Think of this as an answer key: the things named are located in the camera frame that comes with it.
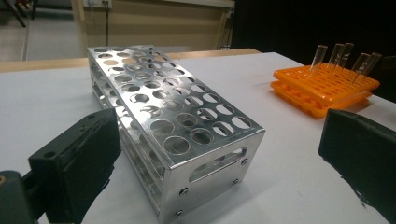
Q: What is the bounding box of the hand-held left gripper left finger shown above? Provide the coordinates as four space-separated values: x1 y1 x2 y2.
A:
28 107 122 224

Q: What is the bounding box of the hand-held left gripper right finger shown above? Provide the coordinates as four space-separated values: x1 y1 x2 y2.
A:
318 108 396 223

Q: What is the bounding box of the orange plastic test tube rack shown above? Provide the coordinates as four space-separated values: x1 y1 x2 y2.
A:
270 63 381 119

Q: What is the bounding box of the clear glass test tube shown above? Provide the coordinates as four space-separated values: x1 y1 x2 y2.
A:
350 52 372 78
339 42 355 69
353 51 383 84
328 43 346 70
310 44 329 72

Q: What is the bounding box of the silver metal test tube rack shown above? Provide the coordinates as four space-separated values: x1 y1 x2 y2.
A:
87 45 266 224

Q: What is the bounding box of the white table board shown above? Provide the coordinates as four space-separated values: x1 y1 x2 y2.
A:
0 51 396 224

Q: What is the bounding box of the black curtain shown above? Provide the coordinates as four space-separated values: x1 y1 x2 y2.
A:
232 0 396 104

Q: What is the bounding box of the light wooden panel furniture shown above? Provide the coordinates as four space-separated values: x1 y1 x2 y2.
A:
70 0 236 52

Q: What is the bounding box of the black stand leg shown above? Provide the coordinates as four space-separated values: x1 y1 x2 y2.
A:
2 0 39 28

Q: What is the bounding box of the black hanging cable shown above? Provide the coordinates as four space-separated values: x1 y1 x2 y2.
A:
104 2 110 48

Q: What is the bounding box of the white wall socket strip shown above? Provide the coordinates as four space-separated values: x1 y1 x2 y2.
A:
82 0 114 9

